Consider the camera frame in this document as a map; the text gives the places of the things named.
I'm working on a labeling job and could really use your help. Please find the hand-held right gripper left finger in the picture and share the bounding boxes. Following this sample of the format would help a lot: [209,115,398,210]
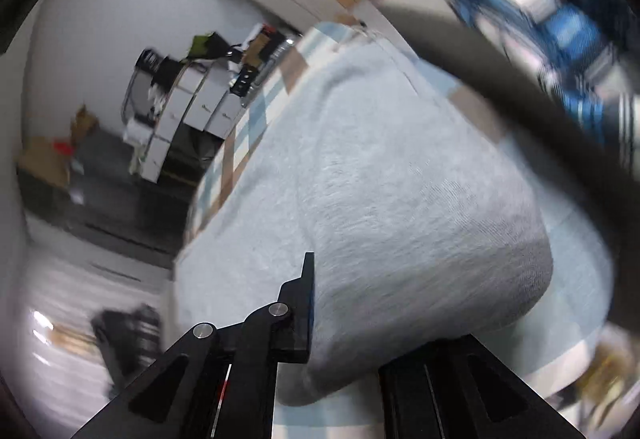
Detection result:
[70,251,317,439]

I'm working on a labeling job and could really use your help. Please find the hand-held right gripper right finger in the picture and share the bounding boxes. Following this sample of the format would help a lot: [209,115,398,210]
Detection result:
[377,333,586,439]

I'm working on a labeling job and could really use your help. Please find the grey sweatshirt with red print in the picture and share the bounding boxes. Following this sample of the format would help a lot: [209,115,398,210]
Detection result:
[172,39,556,407]

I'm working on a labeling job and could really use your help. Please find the dark clothes pile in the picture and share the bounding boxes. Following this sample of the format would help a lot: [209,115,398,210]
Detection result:
[90,301,166,370]

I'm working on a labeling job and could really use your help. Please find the brown blue checked blanket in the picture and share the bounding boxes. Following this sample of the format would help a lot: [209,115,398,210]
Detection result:
[172,21,618,439]

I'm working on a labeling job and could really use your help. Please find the white sheer curtain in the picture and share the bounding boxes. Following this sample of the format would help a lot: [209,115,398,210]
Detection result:
[20,244,176,320]
[0,344,126,439]

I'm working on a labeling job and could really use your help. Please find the white desk with drawers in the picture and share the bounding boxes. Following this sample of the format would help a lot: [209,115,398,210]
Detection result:
[127,61,251,182]

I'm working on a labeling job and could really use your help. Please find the black crate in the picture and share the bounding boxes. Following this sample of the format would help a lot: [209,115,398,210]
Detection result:
[230,64,258,97]

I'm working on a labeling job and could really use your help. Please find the white kettle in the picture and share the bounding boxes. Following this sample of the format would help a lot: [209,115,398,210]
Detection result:
[122,116,146,144]

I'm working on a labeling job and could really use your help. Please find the silver suitcase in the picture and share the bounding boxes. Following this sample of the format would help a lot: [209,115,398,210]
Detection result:
[250,36,301,84]

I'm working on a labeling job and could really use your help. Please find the small cardboard box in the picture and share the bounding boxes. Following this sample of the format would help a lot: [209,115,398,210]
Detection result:
[245,26,281,70]

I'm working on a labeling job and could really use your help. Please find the arched mirror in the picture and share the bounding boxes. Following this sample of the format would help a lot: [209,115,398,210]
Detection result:
[120,64,151,130]

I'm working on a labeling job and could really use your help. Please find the open cardboard box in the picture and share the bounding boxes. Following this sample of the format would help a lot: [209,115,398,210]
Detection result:
[70,105,101,147]

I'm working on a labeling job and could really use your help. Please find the dark green wrapped bundle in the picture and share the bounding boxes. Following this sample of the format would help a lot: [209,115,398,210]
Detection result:
[187,33,228,62]

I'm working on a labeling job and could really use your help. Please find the black carton box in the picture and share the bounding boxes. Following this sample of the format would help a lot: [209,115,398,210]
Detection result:
[135,48,176,84]

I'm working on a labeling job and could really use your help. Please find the blue checked shirt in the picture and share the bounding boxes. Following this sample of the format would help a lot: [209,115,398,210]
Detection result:
[440,0,640,170]

